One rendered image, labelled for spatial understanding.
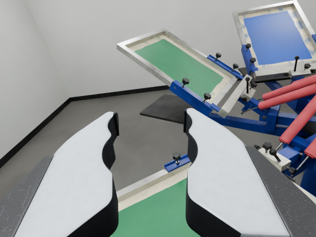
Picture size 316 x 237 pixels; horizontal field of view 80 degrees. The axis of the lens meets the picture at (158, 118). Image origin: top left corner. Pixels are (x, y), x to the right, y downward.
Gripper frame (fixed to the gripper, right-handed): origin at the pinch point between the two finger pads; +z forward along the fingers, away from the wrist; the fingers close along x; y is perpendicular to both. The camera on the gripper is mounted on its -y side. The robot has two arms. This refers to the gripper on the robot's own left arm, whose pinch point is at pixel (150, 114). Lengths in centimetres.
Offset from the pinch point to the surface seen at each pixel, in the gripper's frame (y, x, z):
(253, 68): 40, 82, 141
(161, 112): 72, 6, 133
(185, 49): 26, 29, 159
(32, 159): 196, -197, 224
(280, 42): 25, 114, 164
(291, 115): 55, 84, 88
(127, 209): 75, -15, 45
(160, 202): 73, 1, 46
